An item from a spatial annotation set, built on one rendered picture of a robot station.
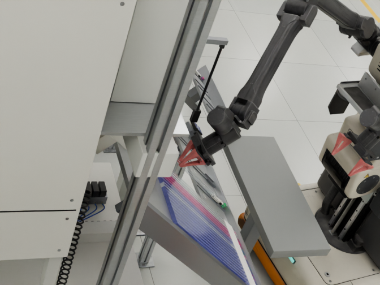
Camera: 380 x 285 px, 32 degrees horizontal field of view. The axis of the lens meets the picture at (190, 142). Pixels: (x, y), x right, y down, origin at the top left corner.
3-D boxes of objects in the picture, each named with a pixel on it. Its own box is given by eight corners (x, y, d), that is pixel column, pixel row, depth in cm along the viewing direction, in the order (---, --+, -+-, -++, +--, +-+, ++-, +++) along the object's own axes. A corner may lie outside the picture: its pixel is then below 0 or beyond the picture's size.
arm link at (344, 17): (320, -26, 203) (293, -30, 209) (306, 17, 203) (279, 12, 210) (377, 20, 238) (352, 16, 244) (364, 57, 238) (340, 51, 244)
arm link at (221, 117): (259, 115, 201) (236, 108, 206) (244, 94, 192) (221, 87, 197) (238, 148, 198) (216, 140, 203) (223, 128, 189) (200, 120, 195)
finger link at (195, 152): (176, 165, 199) (202, 149, 197) (169, 149, 203) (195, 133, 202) (186, 176, 203) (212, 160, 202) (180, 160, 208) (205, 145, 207)
